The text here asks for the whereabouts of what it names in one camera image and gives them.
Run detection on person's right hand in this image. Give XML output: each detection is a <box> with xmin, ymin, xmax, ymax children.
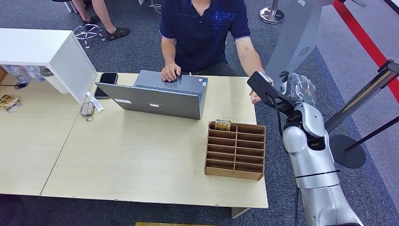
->
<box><xmin>160</xmin><ymin>63</ymin><xmax>183</xmax><ymax>83</ymax></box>

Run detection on white cable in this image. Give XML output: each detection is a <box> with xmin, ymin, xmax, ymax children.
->
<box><xmin>147</xmin><ymin>0</ymin><xmax>163</xmax><ymax>14</ymax></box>

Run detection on printed card in holder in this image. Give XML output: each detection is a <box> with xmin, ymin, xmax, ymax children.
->
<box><xmin>214</xmin><ymin>119</ymin><xmax>232</xmax><ymax>132</ymax></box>

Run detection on person's left hand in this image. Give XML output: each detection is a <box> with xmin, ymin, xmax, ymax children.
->
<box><xmin>249</xmin><ymin>74</ymin><xmax>275</xmax><ymax>105</ymax></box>

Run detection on person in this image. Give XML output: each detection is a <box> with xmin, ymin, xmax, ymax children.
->
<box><xmin>159</xmin><ymin>0</ymin><xmax>252</xmax><ymax>77</ymax></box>

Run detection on white round container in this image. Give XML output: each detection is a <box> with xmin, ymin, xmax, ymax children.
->
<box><xmin>39</xmin><ymin>66</ymin><xmax>70</xmax><ymax>95</ymax></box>

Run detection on black stanchion post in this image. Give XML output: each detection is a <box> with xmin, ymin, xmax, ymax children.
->
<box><xmin>328</xmin><ymin>115</ymin><xmax>399</xmax><ymax>170</ymax></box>

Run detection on black smartphone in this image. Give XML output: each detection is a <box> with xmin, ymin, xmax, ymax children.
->
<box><xmin>94</xmin><ymin>72</ymin><xmax>119</xmax><ymax>100</ymax></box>

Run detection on chrome stanchion post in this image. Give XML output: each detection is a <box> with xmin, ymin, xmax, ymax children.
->
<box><xmin>323</xmin><ymin>59</ymin><xmax>399</xmax><ymax>134</ymax></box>

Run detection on white shelf cabinet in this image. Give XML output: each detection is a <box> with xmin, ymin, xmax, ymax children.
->
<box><xmin>0</xmin><ymin>28</ymin><xmax>98</xmax><ymax>105</ymax></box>

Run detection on grey kiosk stand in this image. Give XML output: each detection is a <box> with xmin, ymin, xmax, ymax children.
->
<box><xmin>264</xmin><ymin>0</ymin><xmax>336</xmax><ymax>91</ymax></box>

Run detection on red barrier belt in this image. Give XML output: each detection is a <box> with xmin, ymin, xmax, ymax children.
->
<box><xmin>331</xmin><ymin>0</ymin><xmax>399</xmax><ymax>104</ymax></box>

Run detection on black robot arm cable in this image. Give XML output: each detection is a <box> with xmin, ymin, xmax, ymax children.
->
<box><xmin>267</xmin><ymin>96</ymin><xmax>301</xmax><ymax>226</ymax></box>

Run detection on printed card packet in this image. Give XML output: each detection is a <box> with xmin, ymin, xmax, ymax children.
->
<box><xmin>0</xmin><ymin>94</ymin><xmax>22</xmax><ymax>114</ymax></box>

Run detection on brown wooden card holder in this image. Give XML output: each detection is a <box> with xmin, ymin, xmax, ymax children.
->
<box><xmin>204</xmin><ymin>120</ymin><xmax>266</xmax><ymax>181</ymax></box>

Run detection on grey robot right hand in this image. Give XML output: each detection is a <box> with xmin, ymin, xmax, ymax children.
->
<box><xmin>278</xmin><ymin>70</ymin><xmax>318</xmax><ymax>108</ymax></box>

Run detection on grey laptop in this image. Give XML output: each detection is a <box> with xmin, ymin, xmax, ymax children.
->
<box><xmin>95</xmin><ymin>70</ymin><xmax>209</xmax><ymax>121</ymax></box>

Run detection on grey key fob with ring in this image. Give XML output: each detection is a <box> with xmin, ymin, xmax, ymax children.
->
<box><xmin>80</xmin><ymin>101</ymin><xmax>96</xmax><ymax>122</ymax></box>

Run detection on chrome chair base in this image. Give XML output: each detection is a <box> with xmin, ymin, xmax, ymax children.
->
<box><xmin>72</xmin><ymin>23</ymin><xmax>107</xmax><ymax>50</ymax></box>

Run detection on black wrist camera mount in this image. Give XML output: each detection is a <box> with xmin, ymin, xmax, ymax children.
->
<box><xmin>246</xmin><ymin>71</ymin><xmax>296</xmax><ymax>117</ymax></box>

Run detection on black stool with white leg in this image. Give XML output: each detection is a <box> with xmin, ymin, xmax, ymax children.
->
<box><xmin>51</xmin><ymin>0</ymin><xmax>79</xmax><ymax>15</ymax></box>

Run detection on person's legs with black shoes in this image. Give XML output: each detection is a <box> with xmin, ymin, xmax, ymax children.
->
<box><xmin>71</xmin><ymin>0</ymin><xmax>131</xmax><ymax>41</ymax></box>

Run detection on small white tube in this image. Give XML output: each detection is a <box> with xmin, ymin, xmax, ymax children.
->
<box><xmin>86</xmin><ymin>91</ymin><xmax>105</xmax><ymax>113</ymax></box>

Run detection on black plug with cable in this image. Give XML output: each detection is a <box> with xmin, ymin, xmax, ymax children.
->
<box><xmin>0</xmin><ymin>82</ymin><xmax>29</xmax><ymax>90</ymax></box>

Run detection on clear plastic bag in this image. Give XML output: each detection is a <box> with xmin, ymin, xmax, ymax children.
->
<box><xmin>1</xmin><ymin>65</ymin><xmax>44</xmax><ymax>84</ymax></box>

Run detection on chrome stanchion base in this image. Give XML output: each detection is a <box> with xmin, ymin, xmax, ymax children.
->
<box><xmin>258</xmin><ymin>0</ymin><xmax>286</xmax><ymax>25</ymax></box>

